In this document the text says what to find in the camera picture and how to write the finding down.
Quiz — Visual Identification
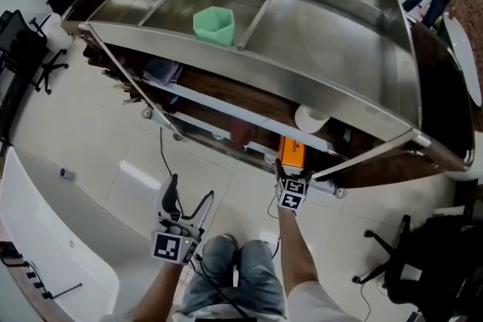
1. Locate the person's white shirt sleeve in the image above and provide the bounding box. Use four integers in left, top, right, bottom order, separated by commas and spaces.
285, 280, 364, 322

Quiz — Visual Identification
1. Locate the black desk bracket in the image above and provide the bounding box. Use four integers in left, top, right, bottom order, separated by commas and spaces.
42, 282, 84, 301

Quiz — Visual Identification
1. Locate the person's leg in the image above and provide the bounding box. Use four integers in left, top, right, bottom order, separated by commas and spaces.
236, 239, 287, 318
176, 235, 240, 317

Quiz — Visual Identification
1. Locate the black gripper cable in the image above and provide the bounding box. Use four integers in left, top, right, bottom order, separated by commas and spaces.
191, 251, 254, 322

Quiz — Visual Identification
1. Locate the purple bag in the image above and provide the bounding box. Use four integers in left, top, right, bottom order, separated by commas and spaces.
142, 57, 185, 87

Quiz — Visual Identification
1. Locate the black floor cable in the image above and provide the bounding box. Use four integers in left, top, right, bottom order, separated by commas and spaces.
158, 126, 175, 178

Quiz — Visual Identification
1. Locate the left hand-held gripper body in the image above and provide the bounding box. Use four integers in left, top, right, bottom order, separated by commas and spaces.
150, 212, 205, 266

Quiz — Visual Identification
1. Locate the white round table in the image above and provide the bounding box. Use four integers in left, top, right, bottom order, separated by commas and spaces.
442, 12, 483, 107

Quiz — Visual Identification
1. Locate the person's right forearm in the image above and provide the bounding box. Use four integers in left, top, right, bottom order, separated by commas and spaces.
277, 206, 322, 299

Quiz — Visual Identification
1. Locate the orange box item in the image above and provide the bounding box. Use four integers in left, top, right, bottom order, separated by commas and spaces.
277, 135, 307, 169

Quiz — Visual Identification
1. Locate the dark red bag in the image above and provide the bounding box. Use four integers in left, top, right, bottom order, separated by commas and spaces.
229, 115, 258, 145

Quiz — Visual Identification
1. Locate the white paper roll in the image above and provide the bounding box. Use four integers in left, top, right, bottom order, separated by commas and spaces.
294, 104, 331, 134

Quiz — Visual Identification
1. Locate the metal shelf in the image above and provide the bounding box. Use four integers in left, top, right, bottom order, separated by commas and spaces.
61, 0, 475, 200

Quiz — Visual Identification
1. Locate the person's left hand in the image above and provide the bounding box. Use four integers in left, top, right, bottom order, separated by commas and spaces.
156, 217, 190, 238

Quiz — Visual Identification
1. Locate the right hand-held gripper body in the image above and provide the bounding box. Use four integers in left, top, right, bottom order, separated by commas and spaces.
275, 177, 312, 215

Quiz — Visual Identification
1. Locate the person's right leg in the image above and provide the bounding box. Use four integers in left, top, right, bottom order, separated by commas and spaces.
236, 239, 287, 318

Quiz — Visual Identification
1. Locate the person's left forearm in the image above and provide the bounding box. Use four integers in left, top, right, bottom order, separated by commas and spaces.
131, 259, 190, 322

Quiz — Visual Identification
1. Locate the person's left leg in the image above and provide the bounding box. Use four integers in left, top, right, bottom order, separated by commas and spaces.
176, 235, 240, 317

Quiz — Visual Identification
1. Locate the white plastic bin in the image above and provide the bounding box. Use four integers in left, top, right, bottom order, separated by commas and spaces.
44, 12, 73, 51

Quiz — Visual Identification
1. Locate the white curved desk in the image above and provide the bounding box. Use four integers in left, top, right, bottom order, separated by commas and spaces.
0, 146, 121, 322

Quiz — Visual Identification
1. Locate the green hexagonal container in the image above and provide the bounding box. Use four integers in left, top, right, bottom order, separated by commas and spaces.
192, 5, 235, 48

